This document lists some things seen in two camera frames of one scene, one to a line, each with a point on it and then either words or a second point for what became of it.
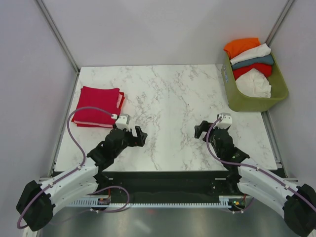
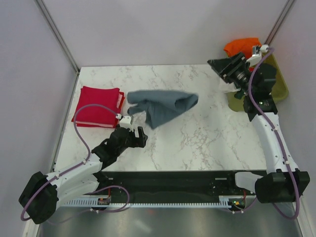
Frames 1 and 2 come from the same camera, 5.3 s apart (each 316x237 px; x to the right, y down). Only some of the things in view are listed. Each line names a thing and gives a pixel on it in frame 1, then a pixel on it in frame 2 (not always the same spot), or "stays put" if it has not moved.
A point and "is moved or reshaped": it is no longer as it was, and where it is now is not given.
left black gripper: x=141 y=137 stays put
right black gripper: x=203 y=127 → x=219 y=65
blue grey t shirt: x=267 y=59 is moved or reshaped
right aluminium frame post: x=278 y=22 stays put
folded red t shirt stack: x=110 y=99 stays put
